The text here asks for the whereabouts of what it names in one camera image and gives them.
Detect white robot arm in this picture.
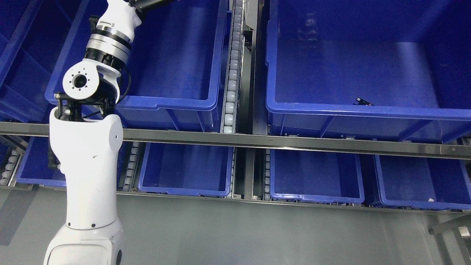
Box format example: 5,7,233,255
43,0,170,265

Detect metal shelf rack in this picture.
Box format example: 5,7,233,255
23,0,470,208

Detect blue plastic bin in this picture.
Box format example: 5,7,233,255
44,0,229,132
0,0,81,123
270,149,365,204
138,143,234,197
17,137,129,188
266,0,471,143
373,155,470,210

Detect small black item in bin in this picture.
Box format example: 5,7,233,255
354,97,374,106

